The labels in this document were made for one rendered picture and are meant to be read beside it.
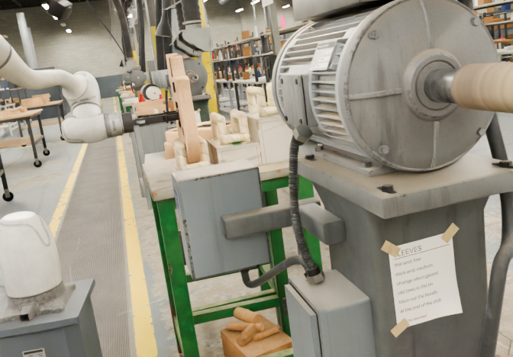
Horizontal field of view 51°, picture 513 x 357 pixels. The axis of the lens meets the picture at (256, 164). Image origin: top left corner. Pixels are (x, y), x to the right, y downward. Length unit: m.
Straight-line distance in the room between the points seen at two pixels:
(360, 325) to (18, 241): 1.02
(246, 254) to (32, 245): 0.74
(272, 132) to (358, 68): 1.23
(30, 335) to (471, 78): 1.32
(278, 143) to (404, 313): 1.19
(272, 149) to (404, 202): 1.27
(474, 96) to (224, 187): 0.51
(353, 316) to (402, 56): 0.40
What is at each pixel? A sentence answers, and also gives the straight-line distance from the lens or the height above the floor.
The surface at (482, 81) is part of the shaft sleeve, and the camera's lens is 0.67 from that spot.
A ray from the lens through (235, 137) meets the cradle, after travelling 1.95.
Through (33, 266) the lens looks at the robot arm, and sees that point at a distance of 1.62.
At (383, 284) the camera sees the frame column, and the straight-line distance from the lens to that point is 0.85.
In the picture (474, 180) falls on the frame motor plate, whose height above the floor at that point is 1.12.
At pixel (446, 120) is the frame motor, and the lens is 0.81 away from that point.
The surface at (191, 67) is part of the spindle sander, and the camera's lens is 3.64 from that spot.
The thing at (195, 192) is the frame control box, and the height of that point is 1.09.
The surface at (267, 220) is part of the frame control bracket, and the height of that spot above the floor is 1.02.
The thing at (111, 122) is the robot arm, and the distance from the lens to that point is 1.99.
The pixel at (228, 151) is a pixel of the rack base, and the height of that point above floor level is 1.00.
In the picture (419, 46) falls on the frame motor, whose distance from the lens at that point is 0.78.
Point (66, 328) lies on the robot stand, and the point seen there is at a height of 0.66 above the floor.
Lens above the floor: 1.32
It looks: 11 degrees down
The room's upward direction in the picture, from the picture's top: 8 degrees counter-clockwise
